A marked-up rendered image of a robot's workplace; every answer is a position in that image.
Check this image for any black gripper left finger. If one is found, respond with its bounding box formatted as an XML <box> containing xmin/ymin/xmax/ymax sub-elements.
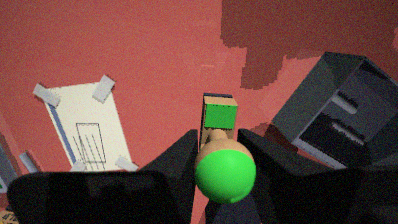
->
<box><xmin>7</xmin><ymin>129</ymin><xmax>198</xmax><ymax>224</ymax></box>

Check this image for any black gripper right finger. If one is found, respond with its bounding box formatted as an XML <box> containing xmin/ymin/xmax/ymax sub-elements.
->
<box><xmin>237</xmin><ymin>128</ymin><xmax>398</xmax><ymax>224</ymax></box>

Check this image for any grey cylinder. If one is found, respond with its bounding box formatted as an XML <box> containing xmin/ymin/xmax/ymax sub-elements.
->
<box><xmin>18</xmin><ymin>153</ymin><xmax>38</xmax><ymax>173</ymax></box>

